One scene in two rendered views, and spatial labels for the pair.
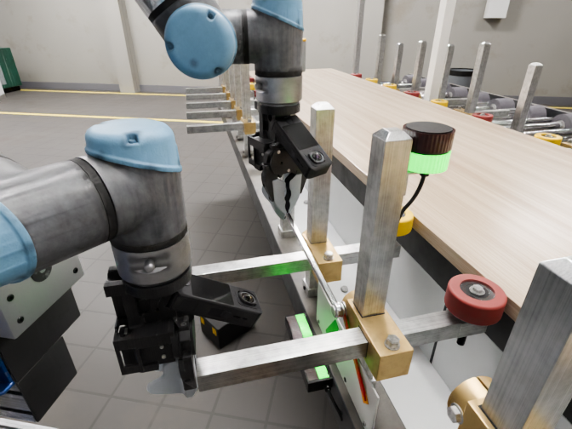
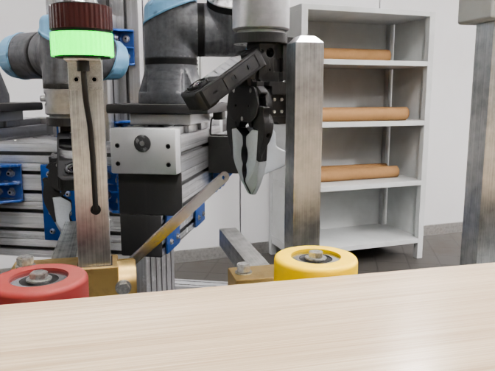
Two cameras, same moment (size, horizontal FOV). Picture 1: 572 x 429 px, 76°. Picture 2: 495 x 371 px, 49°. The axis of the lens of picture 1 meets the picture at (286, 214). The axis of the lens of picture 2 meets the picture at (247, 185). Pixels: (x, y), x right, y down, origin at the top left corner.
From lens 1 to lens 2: 0.96 m
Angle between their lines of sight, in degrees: 85
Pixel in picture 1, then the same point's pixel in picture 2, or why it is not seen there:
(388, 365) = not seen: hidden behind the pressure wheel
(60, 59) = not seen: outside the picture
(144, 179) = (40, 40)
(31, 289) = (131, 151)
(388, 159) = not seen: hidden behind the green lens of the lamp
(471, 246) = (180, 306)
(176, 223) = (49, 75)
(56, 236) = (12, 54)
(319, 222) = (288, 231)
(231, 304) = (60, 159)
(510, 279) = (47, 316)
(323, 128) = (289, 71)
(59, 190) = (23, 37)
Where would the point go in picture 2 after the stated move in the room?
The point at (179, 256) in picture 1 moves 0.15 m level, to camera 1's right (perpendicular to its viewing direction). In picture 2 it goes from (50, 100) to (6, 101)
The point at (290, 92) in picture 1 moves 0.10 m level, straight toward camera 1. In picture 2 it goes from (236, 15) to (157, 15)
